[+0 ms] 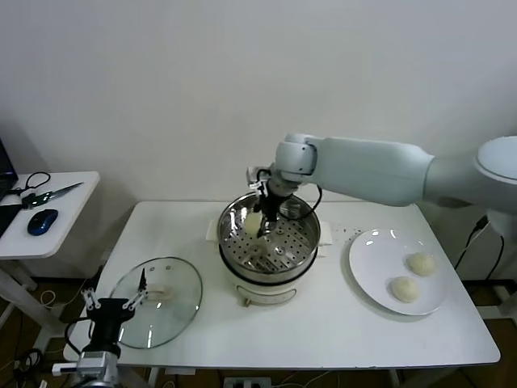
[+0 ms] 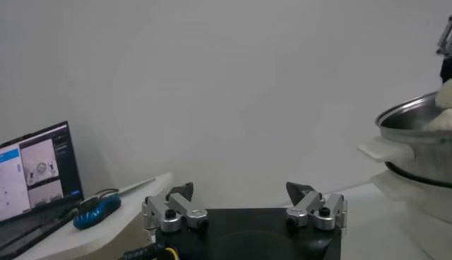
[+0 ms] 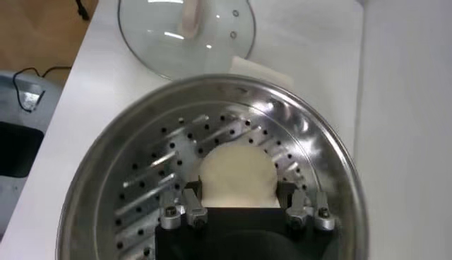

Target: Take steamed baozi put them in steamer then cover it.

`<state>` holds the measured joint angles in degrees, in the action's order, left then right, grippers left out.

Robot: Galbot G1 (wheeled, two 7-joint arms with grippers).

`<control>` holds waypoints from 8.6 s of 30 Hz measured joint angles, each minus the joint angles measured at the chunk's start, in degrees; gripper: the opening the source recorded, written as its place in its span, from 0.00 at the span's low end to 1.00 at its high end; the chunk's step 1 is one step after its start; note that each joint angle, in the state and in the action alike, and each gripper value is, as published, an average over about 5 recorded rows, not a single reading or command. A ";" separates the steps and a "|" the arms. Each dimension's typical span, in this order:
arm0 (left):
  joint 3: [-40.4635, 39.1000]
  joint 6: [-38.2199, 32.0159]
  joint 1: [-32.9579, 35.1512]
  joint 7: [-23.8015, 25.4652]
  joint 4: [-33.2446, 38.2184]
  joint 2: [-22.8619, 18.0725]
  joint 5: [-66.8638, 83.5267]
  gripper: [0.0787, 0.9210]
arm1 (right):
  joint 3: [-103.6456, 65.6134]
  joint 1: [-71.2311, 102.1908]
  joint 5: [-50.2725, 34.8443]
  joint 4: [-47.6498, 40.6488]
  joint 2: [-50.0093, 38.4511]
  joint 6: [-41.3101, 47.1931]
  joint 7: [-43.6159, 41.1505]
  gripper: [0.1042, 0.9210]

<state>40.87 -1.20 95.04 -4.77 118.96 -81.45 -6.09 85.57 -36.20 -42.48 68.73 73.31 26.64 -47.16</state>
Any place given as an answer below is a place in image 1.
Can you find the white electric cooker base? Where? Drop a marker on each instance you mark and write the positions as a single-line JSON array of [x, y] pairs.
[[266, 293]]

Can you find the white power strip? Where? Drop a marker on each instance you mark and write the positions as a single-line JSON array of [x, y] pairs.
[[246, 382]]

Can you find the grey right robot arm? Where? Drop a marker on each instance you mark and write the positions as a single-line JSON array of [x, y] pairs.
[[363, 169]]

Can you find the black laptop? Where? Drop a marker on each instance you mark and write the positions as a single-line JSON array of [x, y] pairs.
[[6, 165]]

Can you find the round glass pot lid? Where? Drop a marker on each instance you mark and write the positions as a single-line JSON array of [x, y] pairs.
[[169, 319]]

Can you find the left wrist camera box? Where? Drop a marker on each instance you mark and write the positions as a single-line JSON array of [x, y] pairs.
[[64, 368]]

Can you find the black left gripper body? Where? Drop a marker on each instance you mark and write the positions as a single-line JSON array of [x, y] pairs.
[[109, 319]]

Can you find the perforated steel steamer basket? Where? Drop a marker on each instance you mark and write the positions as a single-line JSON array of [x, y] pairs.
[[291, 246]]

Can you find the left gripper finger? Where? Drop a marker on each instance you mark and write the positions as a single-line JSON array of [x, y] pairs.
[[91, 299], [139, 295]]

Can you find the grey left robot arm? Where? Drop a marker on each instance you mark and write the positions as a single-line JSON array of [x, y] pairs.
[[99, 372]]

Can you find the white round plate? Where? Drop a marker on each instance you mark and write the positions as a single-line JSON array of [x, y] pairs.
[[371, 262]]

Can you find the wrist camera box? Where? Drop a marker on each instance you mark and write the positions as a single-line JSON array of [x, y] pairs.
[[64, 368], [256, 175]]

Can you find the white steamed baozi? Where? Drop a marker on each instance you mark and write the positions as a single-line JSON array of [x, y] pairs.
[[253, 223], [421, 264], [404, 289]]

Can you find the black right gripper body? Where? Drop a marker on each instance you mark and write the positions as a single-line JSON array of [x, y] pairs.
[[270, 206]]

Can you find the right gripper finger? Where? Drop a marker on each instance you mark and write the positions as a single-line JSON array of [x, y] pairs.
[[270, 228]]

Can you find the white side table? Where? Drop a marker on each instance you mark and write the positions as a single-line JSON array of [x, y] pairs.
[[60, 226]]

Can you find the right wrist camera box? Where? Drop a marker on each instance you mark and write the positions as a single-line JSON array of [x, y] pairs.
[[256, 175]]

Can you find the blue computer mouse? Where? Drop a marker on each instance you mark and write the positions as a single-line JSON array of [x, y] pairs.
[[42, 222]]

